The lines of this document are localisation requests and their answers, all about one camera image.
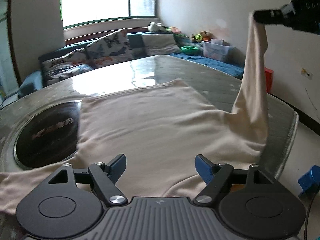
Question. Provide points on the cream beige sweatshirt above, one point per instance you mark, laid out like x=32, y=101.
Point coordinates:
x=162, y=128

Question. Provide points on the butterfly pillow standing upright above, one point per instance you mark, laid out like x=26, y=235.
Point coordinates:
x=110, y=49

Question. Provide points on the small plush toys pile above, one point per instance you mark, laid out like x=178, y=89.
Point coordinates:
x=203, y=36

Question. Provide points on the clear plastic storage box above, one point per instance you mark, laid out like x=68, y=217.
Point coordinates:
x=218, y=52

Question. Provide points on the green plastic bowl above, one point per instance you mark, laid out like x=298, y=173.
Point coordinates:
x=190, y=50

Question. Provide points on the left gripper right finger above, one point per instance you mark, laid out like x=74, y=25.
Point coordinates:
x=250, y=203

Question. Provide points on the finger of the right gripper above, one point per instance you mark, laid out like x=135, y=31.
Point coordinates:
x=285, y=16

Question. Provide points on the butterfly pillow lying flat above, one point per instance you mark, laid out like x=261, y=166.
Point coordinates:
x=66, y=66

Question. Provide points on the window with green frame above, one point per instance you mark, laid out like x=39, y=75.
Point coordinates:
x=80, y=12

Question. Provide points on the dark teal corner sofa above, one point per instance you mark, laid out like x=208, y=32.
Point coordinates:
x=35, y=81

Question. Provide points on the black round induction cooktop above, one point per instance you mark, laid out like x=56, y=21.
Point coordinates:
x=48, y=137

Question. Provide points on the red plastic stool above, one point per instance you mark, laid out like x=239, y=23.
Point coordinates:
x=269, y=79

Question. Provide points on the plain grey cushion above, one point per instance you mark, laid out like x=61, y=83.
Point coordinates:
x=160, y=44

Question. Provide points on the grey quilted star tablecloth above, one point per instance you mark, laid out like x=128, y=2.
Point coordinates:
x=142, y=217

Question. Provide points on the panda plush toy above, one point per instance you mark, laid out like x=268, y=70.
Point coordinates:
x=156, y=27

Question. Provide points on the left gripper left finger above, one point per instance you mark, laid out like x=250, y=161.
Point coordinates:
x=71, y=200

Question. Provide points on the blue plastic stool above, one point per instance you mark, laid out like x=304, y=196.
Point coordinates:
x=309, y=182

